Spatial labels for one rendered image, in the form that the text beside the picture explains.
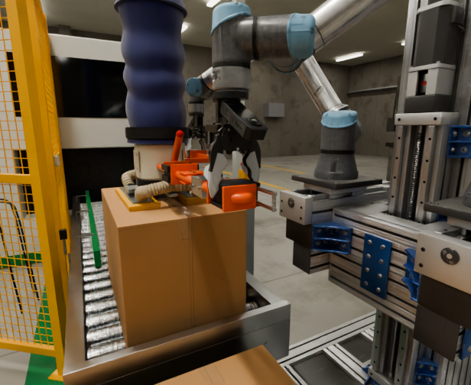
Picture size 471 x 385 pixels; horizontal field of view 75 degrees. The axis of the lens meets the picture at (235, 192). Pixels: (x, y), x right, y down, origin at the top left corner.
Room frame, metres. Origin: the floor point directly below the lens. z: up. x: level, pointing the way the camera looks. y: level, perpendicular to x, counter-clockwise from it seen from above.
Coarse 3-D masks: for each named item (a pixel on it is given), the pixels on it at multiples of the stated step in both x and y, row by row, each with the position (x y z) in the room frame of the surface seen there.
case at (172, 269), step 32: (128, 224) 0.81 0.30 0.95; (160, 224) 0.84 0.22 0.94; (192, 224) 0.88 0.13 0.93; (224, 224) 0.93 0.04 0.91; (128, 256) 0.79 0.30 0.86; (160, 256) 0.83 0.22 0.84; (192, 256) 0.88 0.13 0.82; (224, 256) 0.93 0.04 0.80; (128, 288) 0.79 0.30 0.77; (160, 288) 0.83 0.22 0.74; (192, 288) 0.88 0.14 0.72; (224, 288) 0.93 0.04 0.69; (128, 320) 0.79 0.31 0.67; (160, 320) 0.83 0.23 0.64; (192, 320) 0.87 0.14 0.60
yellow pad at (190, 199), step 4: (180, 192) 1.12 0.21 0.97; (184, 192) 1.12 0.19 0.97; (188, 192) 1.12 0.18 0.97; (176, 196) 1.13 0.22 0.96; (180, 196) 1.08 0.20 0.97; (184, 196) 1.07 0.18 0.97; (188, 196) 1.05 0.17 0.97; (192, 196) 1.06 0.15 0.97; (196, 196) 1.06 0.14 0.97; (180, 200) 1.08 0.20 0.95; (184, 200) 1.04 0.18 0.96; (188, 200) 1.02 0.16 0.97; (192, 200) 1.03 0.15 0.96; (196, 200) 1.04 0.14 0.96; (200, 200) 1.04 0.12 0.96; (204, 200) 1.05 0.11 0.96; (188, 204) 1.02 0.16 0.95; (192, 204) 1.03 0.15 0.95
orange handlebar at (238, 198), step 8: (184, 160) 1.23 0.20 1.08; (192, 160) 1.24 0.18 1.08; (200, 160) 1.26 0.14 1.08; (208, 160) 1.28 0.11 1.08; (160, 168) 1.02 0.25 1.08; (176, 176) 0.87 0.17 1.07; (184, 176) 0.80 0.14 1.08; (184, 184) 0.80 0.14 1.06; (248, 192) 0.58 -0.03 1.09; (232, 200) 0.57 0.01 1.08; (240, 200) 0.56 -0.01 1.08; (248, 200) 0.57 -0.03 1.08
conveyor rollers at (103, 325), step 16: (80, 208) 2.49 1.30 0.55; (96, 208) 2.53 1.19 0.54; (96, 224) 2.05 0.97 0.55; (96, 272) 1.37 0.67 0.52; (96, 288) 1.20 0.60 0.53; (96, 304) 1.06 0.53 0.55; (112, 304) 1.07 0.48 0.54; (256, 304) 1.06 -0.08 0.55; (96, 320) 0.96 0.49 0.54; (112, 320) 0.98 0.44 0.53; (96, 336) 0.88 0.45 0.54; (112, 336) 0.90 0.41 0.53; (96, 352) 0.80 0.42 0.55; (112, 352) 0.81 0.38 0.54
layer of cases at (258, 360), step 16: (256, 352) 0.80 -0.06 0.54; (208, 368) 0.74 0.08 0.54; (224, 368) 0.74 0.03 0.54; (240, 368) 0.74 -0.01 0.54; (256, 368) 0.74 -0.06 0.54; (272, 368) 0.74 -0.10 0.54; (160, 384) 0.69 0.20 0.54; (176, 384) 0.69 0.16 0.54; (192, 384) 0.69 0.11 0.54; (208, 384) 0.69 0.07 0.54; (224, 384) 0.69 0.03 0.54; (240, 384) 0.69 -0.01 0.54; (256, 384) 0.69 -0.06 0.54; (272, 384) 0.69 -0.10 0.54; (288, 384) 0.69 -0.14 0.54
